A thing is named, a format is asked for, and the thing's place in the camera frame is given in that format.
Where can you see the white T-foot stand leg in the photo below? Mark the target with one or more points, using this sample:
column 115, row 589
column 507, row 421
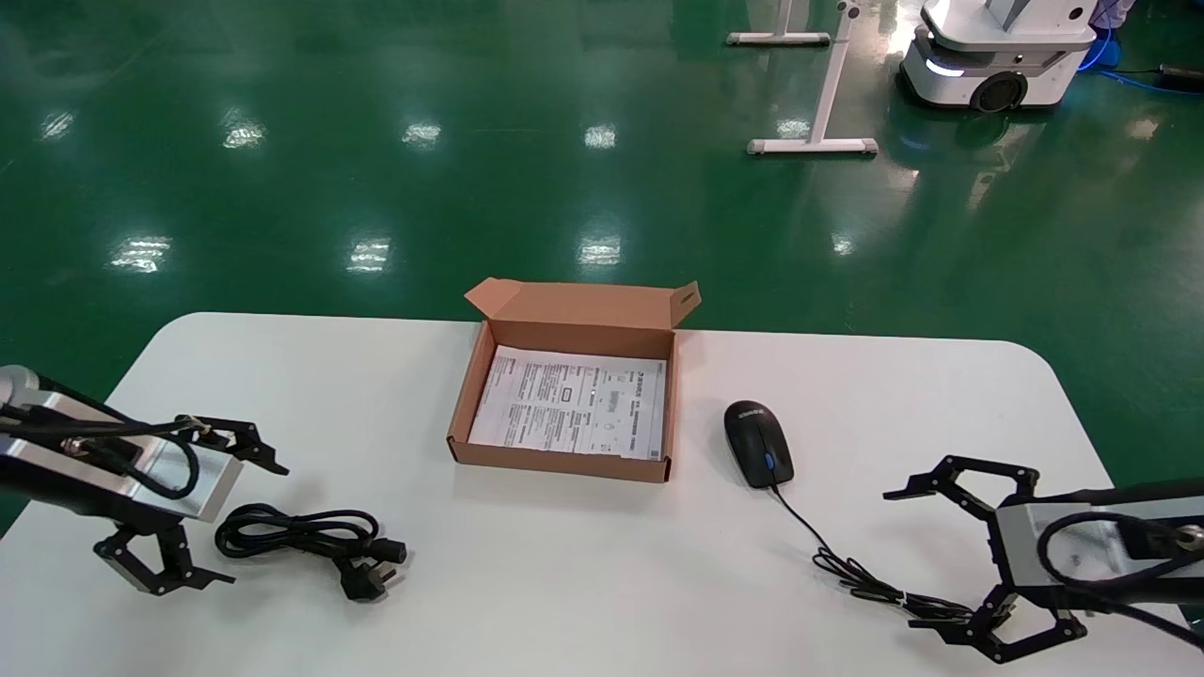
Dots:
column 814, row 146
column 776, row 39

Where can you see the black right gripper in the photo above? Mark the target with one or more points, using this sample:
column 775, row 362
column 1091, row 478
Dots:
column 1166, row 590

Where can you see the brown cardboard box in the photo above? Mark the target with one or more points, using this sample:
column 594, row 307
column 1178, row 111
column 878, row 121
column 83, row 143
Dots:
column 574, row 310

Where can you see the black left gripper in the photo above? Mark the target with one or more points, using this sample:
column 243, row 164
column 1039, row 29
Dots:
column 47, row 491

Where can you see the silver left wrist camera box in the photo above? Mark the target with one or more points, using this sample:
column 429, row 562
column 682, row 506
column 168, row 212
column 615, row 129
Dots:
column 202, row 484

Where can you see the printed white paper sheet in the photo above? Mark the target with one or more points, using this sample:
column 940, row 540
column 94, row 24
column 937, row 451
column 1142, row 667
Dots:
column 564, row 404

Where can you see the black device on floor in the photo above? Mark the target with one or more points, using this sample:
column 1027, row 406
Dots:
column 1183, row 77

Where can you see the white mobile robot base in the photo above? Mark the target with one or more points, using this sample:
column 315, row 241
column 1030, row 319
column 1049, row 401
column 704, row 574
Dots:
column 997, row 38

